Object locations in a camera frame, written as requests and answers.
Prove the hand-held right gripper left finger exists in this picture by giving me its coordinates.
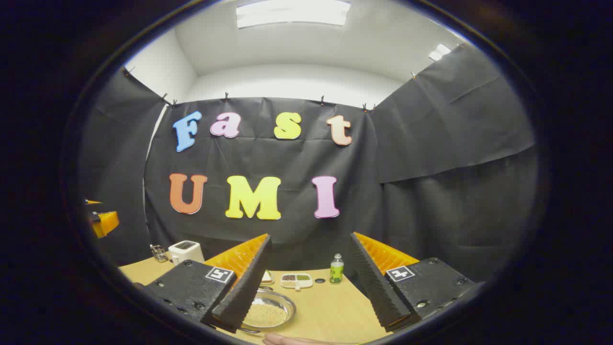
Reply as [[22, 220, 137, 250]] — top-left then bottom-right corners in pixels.
[[144, 233, 272, 334]]

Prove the small ceiling light panel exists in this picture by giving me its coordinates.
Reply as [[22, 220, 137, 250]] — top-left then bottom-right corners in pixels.
[[428, 43, 452, 62]]

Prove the black backdrop cloth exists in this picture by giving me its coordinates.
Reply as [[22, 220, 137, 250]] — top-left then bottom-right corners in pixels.
[[77, 43, 539, 283]]

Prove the pile of soybeans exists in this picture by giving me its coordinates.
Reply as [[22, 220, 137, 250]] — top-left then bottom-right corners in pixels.
[[243, 303, 287, 328]]

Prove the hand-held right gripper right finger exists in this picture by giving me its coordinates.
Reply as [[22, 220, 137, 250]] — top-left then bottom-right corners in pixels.
[[349, 232, 484, 332]]

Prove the white divided grain dish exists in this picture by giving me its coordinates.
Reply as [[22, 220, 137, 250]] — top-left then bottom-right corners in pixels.
[[280, 273, 314, 291]]

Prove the green tea bottle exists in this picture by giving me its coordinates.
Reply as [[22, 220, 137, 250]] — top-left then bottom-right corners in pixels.
[[329, 253, 344, 284]]

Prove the white toaster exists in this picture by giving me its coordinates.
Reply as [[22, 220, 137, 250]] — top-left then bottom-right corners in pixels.
[[168, 241, 205, 265]]

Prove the large ceiling light panel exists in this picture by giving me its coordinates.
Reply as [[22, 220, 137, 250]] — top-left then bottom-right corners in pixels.
[[236, 0, 351, 28]]

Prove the stainless steel pot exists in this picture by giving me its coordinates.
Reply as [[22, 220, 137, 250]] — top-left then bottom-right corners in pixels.
[[238, 286, 296, 334]]

